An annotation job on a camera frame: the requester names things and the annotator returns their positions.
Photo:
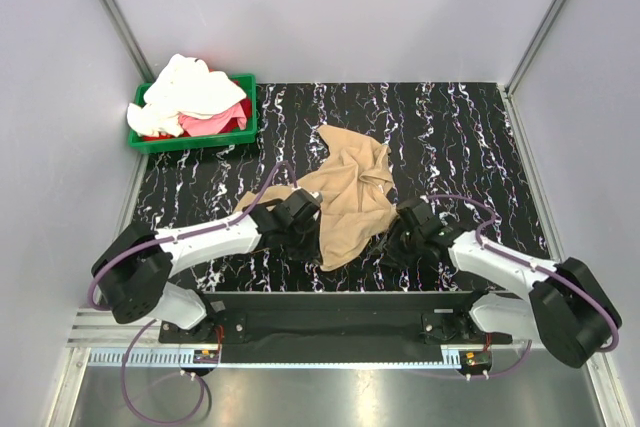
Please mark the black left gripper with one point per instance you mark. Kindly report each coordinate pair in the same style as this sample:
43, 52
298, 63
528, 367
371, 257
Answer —
312, 252

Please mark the right aluminium corner post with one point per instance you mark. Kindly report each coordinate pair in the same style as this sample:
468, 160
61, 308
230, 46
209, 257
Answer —
536, 43

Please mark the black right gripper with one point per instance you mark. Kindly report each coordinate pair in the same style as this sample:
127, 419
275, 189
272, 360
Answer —
394, 257

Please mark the aluminium corner post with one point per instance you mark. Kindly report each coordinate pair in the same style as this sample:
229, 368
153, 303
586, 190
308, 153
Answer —
536, 43
128, 38

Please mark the aluminium rail frame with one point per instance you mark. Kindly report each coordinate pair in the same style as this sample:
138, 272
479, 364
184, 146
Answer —
528, 388

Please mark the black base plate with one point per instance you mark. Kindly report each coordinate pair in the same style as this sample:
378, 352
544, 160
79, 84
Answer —
336, 329

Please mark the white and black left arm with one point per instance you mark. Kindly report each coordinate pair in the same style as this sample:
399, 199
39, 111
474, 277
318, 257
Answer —
134, 274

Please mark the white t-shirt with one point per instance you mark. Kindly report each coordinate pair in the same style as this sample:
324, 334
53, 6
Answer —
185, 92

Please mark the left aluminium corner post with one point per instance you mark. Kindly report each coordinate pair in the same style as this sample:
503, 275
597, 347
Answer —
128, 38

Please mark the white slotted cable duct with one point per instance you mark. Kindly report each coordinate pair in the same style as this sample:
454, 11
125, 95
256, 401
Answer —
150, 358

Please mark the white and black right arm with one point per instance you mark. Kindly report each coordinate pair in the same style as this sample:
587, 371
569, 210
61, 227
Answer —
560, 304

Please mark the green plastic bin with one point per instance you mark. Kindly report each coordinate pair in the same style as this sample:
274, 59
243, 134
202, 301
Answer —
247, 82

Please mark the beige t-shirt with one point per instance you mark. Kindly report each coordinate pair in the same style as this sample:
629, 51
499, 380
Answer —
354, 181

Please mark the pink t-shirt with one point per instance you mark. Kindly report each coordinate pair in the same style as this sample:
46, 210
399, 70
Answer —
224, 122

